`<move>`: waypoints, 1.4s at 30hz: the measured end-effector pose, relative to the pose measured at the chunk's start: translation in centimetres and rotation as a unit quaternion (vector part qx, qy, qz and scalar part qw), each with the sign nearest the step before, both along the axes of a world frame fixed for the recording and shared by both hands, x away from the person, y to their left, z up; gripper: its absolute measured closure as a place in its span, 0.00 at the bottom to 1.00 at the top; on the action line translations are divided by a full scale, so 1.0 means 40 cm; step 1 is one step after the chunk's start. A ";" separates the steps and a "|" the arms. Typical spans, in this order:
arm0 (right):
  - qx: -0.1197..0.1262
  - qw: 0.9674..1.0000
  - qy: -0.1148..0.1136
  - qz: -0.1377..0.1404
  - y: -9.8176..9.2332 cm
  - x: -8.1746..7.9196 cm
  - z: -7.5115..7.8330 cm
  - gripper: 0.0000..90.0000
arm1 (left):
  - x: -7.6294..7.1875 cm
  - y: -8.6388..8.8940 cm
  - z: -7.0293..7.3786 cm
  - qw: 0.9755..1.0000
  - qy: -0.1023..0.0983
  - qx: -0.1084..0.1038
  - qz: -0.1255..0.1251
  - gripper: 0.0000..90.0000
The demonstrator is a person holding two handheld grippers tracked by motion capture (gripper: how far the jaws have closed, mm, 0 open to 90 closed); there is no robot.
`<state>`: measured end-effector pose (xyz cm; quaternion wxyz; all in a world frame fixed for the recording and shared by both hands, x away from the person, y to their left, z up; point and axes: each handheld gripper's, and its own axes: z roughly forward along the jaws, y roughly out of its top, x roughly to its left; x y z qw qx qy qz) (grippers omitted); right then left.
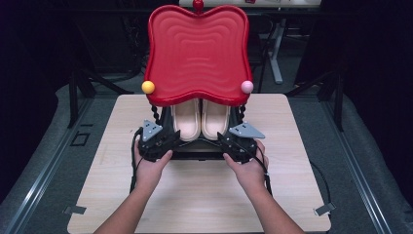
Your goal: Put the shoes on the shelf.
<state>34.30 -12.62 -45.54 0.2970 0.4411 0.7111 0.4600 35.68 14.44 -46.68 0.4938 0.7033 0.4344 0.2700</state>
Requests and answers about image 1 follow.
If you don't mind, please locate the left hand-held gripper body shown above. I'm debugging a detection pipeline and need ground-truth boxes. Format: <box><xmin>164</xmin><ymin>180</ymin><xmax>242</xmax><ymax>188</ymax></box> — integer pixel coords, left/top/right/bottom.
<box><xmin>137</xmin><ymin>119</ymin><xmax>173</xmax><ymax>163</ymax></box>

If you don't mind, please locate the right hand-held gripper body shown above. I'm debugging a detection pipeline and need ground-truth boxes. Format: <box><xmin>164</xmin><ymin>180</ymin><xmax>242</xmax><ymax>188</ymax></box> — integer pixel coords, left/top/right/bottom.
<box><xmin>223</xmin><ymin>122</ymin><xmax>266</xmax><ymax>164</ymax></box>

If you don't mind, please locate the cream clog shoe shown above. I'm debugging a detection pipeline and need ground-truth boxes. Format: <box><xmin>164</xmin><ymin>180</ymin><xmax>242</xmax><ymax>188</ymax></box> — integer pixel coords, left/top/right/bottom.
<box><xmin>170</xmin><ymin>97</ymin><xmax>202</xmax><ymax>142</ymax></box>
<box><xmin>201</xmin><ymin>97</ymin><xmax>232</xmax><ymax>141</ymax></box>

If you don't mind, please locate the red and black shoe rack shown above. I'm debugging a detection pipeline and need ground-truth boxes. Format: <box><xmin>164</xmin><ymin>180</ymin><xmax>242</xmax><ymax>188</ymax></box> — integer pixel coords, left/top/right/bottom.
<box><xmin>141</xmin><ymin>0</ymin><xmax>255</xmax><ymax>161</ymax></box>

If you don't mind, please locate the person's left hand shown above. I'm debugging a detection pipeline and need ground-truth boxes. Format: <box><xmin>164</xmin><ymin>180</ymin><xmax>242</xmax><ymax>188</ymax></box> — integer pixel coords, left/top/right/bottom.
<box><xmin>133</xmin><ymin>136</ymin><xmax>173</xmax><ymax>193</ymax></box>

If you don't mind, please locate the person's right hand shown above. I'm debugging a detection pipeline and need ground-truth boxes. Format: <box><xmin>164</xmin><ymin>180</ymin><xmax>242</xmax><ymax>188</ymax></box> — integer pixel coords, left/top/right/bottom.
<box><xmin>222</xmin><ymin>139</ymin><xmax>270</xmax><ymax>198</ymax></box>

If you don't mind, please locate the white desk with leg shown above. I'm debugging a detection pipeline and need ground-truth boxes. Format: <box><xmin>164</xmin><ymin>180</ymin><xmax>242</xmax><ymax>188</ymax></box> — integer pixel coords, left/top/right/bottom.
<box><xmin>178</xmin><ymin>0</ymin><xmax>322</xmax><ymax>86</ymax></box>

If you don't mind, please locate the black metal stand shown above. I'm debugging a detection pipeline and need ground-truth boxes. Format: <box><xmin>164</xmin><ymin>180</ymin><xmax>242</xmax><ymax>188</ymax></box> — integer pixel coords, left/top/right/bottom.
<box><xmin>285</xmin><ymin>68</ymin><xmax>346</xmax><ymax>133</ymax></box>
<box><xmin>67</xmin><ymin>68</ymin><xmax>134</xmax><ymax>129</ymax></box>

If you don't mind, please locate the grey metal clip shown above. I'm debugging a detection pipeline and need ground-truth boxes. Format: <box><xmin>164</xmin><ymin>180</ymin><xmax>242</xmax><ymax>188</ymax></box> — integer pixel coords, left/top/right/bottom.
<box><xmin>63</xmin><ymin>205</ymin><xmax>88</xmax><ymax>215</ymax></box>
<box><xmin>313</xmin><ymin>202</ymin><xmax>337</xmax><ymax>217</ymax></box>

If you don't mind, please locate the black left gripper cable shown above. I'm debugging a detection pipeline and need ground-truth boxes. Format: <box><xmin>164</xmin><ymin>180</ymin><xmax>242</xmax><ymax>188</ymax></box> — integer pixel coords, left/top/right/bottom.
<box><xmin>129</xmin><ymin>126</ymin><xmax>144</xmax><ymax>195</ymax></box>

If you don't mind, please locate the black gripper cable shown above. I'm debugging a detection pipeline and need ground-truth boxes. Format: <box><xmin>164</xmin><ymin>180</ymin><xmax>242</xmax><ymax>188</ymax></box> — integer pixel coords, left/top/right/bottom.
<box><xmin>129</xmin><ymin>126</ymin><xmax>144</xmax><ymax>195</ymax></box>
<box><xmin>249</xmin><ymin>142</ymin><xmax>333</xmax><ymax>213</ymax></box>

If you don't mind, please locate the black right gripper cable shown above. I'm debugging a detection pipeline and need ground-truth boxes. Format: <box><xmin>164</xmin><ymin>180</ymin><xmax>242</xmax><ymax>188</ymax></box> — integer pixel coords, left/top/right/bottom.
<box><xmin>249</xmin><ymin>142</ymin><xmax>333</xmax><ymax>213</ymax></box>

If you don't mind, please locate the metal floor rail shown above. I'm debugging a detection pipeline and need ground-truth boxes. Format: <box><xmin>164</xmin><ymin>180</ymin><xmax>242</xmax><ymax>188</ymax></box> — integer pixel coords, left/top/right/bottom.
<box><xmin>4</xmin><ymin>97</ymin><xmax>95</xmax><ymax>234</ymax></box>
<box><xmin>319</xmin><ymin>97</ymin><xmax>394</xmax><ymax>234</ymax></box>

